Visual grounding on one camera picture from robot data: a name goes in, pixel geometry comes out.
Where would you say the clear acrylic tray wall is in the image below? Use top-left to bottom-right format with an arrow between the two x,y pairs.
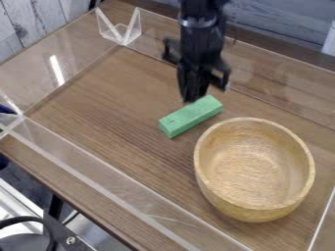
0,96 -> 251,251

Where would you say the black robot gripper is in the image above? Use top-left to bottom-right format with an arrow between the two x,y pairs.
163,19 -> 232,102

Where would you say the black table leg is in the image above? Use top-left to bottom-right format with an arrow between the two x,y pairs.
48,195 -> 64,220

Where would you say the clear acrylic corner bracket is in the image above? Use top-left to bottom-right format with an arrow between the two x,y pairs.
96,8 -> 142,46

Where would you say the black cable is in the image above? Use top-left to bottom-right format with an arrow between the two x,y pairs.
0,215 -> 60,251

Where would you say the blue object at edge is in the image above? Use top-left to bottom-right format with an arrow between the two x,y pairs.
0,104 -> 17,115

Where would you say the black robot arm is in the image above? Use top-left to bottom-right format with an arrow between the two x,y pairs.
163,0 -> 232,102

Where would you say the brown wooden bowl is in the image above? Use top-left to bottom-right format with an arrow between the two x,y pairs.
194,117 -> 315,223

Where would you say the green rectangular block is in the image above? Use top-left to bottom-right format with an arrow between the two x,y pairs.
159,95 -> 223,138

